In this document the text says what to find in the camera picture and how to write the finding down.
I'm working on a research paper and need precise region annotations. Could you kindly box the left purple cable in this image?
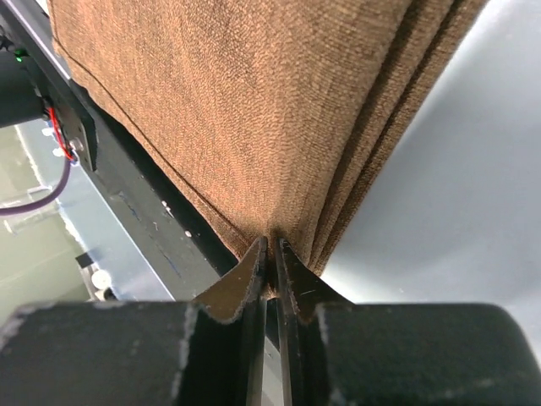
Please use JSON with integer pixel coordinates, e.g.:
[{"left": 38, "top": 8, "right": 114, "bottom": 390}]
[{"left": 0, "top": 156, "right": 73, "bottom": 219}]

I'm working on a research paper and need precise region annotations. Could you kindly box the brown cloth napkin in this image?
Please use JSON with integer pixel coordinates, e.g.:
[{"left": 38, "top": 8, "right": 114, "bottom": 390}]
[{"left": 47, "top": 1, "right": 483, "bottom": 273}]

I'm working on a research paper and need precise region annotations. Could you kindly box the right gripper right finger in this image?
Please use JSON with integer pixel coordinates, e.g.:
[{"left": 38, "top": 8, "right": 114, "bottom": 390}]
[{"left": 275, "top": 239, "right": 540, "bottom": 405}]

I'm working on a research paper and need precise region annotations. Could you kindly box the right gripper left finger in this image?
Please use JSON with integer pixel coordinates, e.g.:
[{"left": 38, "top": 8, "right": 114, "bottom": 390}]
[{"left": 1, "top": 238, "right": 267, "bottom": 405}]

